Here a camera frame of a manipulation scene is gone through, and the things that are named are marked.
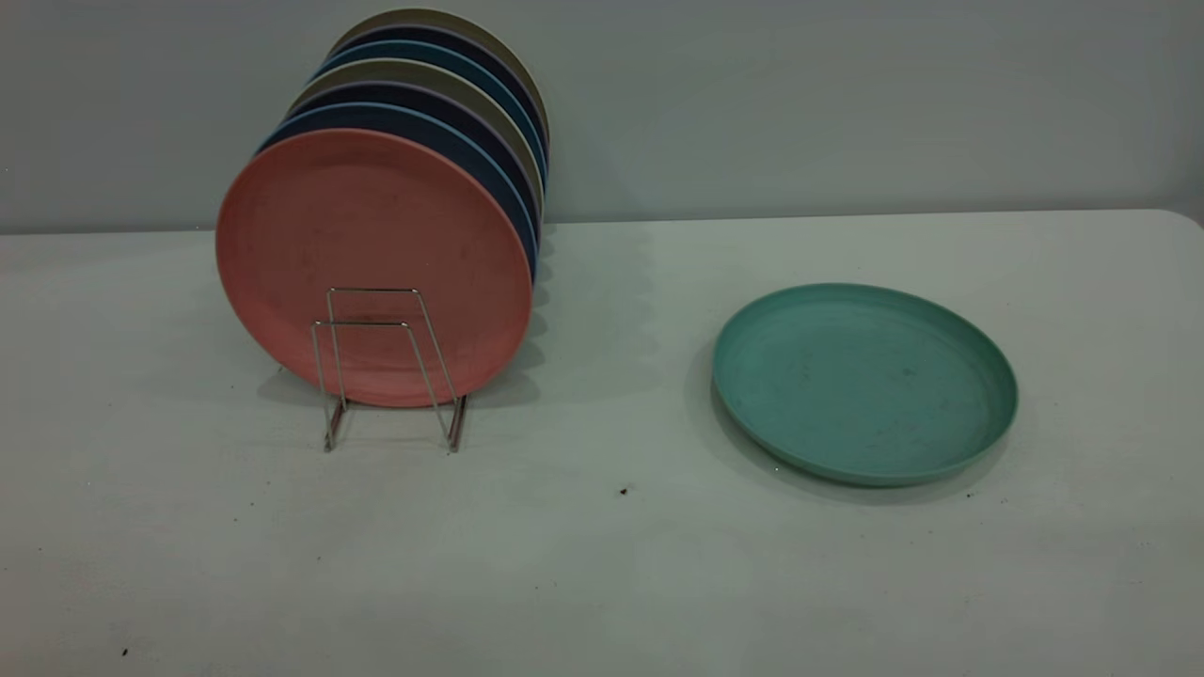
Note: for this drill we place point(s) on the navy plate with blue rim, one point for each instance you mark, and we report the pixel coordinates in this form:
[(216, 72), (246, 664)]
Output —
[(404, 117)]

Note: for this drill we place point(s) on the teal blue plate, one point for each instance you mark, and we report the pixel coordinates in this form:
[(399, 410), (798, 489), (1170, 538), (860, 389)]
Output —
[(423, 49)]

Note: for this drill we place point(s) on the green plate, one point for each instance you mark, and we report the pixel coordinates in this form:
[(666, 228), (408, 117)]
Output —
[(847, 385)]

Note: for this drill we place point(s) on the pink plate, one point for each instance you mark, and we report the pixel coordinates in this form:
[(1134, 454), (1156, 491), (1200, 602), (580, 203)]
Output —
[(376, 226)]

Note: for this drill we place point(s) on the beige plate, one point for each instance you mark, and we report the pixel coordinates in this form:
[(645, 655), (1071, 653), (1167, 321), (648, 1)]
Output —
[(433, 16), (404, 69)]

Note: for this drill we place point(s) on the dark purple plate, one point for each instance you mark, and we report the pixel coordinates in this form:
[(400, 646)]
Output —
[(442, 35), (442, 99)]

